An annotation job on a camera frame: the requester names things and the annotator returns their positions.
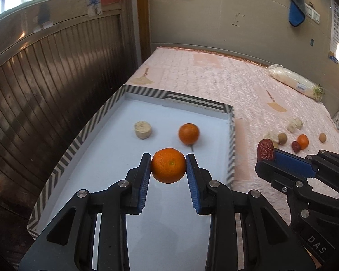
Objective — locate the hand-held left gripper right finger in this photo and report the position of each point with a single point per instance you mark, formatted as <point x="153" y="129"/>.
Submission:
<point x="192" y="186"/>

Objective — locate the brown longan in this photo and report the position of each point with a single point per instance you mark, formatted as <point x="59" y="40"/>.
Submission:
<point x="282" y="138"/>
<point x="322" y="137"/>

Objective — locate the blue hanging cloth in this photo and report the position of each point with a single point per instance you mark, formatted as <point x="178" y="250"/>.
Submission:
<point x="296" y="8"/>

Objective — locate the pink quilted mattress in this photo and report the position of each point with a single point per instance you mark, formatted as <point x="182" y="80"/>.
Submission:
<point x="214" y="76"/>

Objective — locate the wooden door frame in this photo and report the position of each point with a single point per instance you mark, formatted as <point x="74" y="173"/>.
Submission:
<point x="144" y="19"/>

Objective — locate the striped rim white tray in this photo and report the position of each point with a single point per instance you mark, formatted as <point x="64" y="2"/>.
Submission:
<point x="115" y="161"/>

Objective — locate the white wall switches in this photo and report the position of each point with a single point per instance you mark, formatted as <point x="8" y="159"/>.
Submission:
<point x="312" y="12"/>

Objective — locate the large red date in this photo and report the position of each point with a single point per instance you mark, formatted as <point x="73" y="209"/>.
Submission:
<point x="265" y="149"/>

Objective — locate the small orange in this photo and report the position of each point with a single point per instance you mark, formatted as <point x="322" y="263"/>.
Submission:
<point x="303" y="141"/>

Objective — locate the wall calendar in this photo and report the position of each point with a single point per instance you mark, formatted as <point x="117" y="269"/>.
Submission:
<point x="336" y="28"/>

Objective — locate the small red date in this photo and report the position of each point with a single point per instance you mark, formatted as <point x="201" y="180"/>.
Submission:
<point x="295" y="146"/>

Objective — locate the orange with stem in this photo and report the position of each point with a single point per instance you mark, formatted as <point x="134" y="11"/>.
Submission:
<point x="188" y="133"/>

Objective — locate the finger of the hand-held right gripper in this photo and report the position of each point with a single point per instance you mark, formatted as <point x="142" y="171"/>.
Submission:
<point x="293" y="162"/>
<point x="274" y="172"/>

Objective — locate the brown metal shutter door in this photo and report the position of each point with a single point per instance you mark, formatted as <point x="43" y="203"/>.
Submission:
<point x="59" y="76"/>

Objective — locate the large orange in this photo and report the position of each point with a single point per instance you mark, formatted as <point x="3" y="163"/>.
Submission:
<point x="168" y="165"/>

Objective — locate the blue figure sticker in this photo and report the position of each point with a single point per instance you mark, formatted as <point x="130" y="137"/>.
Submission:
<point x="94" y="4"/>

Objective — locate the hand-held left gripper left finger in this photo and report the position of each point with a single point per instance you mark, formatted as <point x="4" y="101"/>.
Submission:
<point x="142" y="186"/>

